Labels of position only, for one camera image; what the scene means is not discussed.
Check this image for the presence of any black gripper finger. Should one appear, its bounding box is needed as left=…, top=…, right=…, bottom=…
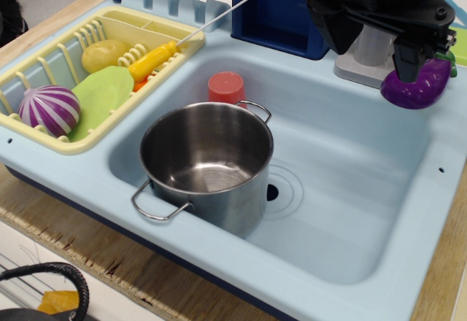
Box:
left=393, top=39, right=425, bottom=82

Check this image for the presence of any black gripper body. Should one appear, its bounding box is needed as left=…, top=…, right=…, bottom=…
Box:
left=306, top=0, right=455, bottom=58

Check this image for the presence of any purple toy eggplant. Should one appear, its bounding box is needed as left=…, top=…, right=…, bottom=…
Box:
left=380, top=51, right=457, bottom=109

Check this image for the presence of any stainless steel pot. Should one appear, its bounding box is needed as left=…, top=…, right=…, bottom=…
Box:
left=131, top=101, right=274, bottom=238

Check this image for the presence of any grey toy faucet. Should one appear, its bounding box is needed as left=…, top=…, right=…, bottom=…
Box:
left=334, top=25, right=395, bottom=89

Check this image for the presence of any green cutting board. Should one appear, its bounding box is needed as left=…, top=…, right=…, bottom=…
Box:
left=450, top=27, right=467, bottom=66

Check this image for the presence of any dark blue plastic bin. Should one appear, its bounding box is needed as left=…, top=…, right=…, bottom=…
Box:
left=231, top=0, right=329, bottom=60

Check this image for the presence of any light blue toy sink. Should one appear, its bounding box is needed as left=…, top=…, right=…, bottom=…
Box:
left=1, top=0, right=466, bottom=320

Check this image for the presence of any pink plastic cup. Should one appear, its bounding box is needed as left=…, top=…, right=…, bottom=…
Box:
left=208, top=71, right=246, bottom=104

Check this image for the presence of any orange toy piece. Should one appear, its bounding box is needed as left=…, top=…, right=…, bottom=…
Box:
left=133, top=77, right=148, bottom=92

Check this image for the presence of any yellow toy potato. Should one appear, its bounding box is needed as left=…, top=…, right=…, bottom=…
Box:
left=81, top=39, right=131, bottom=74

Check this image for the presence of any light green plastic plate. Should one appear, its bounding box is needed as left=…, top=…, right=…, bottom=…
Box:
left=68, top=66, right=134, bottom=142

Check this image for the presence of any cream plastic dish rack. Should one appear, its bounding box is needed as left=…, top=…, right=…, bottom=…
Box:
left=1, top=6, right=205, bottom=155

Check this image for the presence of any purple white striped onion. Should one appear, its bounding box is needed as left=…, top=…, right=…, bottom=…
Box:
left=18, top=85, right=81, bottom=137

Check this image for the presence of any black bag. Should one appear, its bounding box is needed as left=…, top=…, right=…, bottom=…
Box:
left=1, top=0, right=28, bottom=47

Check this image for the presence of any yellow tape piece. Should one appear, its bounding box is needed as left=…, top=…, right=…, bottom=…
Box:
left=37, top=290, right=79, bottom=315

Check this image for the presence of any yellow handled white utensil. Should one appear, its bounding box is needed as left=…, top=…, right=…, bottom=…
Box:
left=128, top=0, right=249, bottom=83

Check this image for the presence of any black braided cable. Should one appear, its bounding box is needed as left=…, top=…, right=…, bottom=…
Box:
left=0, top=262, right=90, bottom=321

